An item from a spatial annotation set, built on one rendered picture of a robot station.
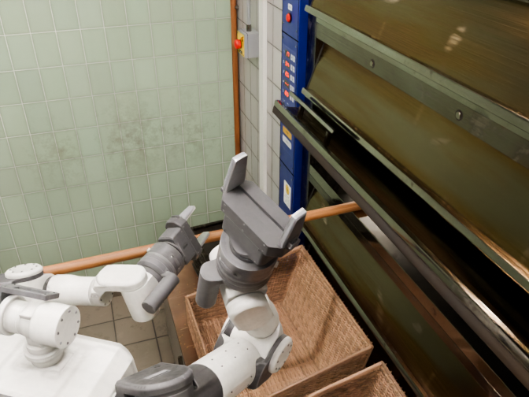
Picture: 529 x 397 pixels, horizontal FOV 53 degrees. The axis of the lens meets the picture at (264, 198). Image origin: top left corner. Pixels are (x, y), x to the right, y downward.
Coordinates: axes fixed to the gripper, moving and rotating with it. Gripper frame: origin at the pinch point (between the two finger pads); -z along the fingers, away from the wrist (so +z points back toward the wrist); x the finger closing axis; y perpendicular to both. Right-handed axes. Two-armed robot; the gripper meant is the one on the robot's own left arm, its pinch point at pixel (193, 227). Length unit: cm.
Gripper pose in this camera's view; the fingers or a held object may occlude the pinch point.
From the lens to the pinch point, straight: 132.4
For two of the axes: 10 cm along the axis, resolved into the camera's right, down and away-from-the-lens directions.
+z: -4.3, 5.8, -6.9
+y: 8.1, -0.8, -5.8
